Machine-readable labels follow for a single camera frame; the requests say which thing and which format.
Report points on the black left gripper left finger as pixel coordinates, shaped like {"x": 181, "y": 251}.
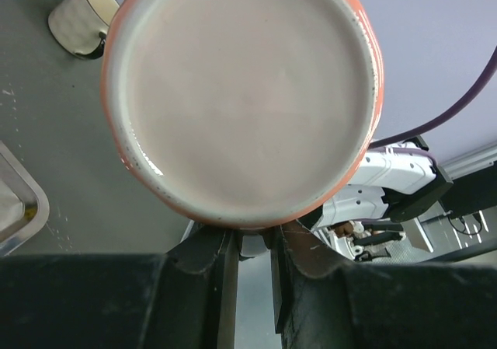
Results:
{"x": 185, "y": 298}

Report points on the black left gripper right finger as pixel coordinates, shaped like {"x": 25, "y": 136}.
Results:
{"x": 324, "y": 300}

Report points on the pink ceramic mug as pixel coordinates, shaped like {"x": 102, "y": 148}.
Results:
{"x": 244, "y": 114}

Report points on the cream mug black handle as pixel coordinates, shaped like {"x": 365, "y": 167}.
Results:
{"x": 81, "y": 26}

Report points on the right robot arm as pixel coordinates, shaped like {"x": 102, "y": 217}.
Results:
{"x": 381, "y": 205}

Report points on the stainless steel tray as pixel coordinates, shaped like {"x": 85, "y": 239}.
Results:
{"x": 25, "y": 207}

